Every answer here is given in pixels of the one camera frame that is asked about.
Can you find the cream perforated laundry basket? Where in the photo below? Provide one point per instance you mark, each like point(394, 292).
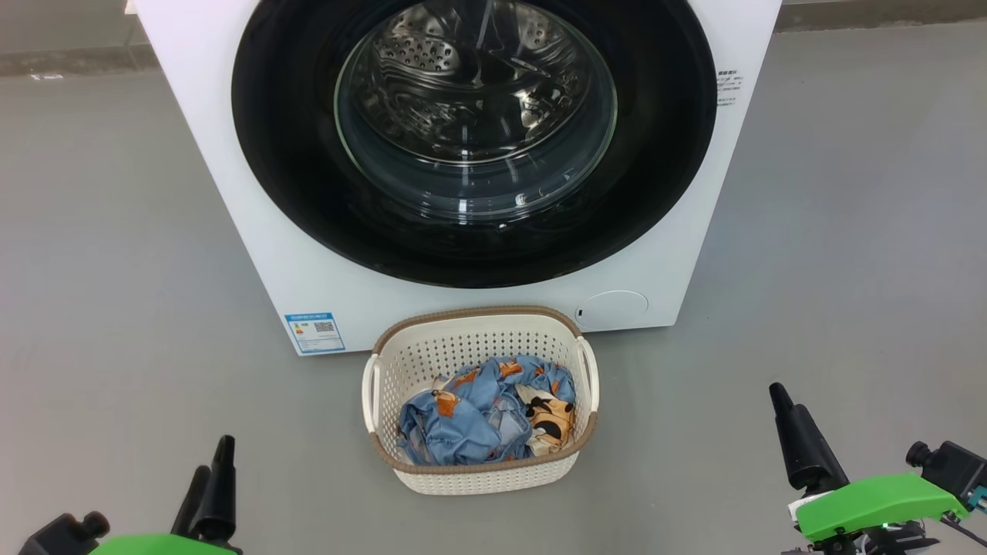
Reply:
point(463, 339)

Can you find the stainless steel washing machine drum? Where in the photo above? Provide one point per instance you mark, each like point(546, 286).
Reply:
point(463, 77)

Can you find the round white filter cover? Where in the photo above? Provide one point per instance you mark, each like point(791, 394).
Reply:
point(613, 308)

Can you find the black round glass washer door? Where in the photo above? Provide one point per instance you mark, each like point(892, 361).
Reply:
point(277, 177)

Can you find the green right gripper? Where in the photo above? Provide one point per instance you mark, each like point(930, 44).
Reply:
point(879, 501)

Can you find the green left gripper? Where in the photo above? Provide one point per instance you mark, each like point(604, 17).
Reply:
point(154, 546)

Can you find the blue energy label sticker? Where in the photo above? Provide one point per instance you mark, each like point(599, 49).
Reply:
point(314, 333)

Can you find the blue patterned cloth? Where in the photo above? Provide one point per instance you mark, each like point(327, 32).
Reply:
point(551, 420)

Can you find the white front-load washing machine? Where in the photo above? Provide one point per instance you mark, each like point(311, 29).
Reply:
point(216, 193)

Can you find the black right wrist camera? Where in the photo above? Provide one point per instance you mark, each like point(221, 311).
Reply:
point(952, 466)

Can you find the blue patterned garment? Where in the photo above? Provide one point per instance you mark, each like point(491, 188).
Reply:
point(463, 424)

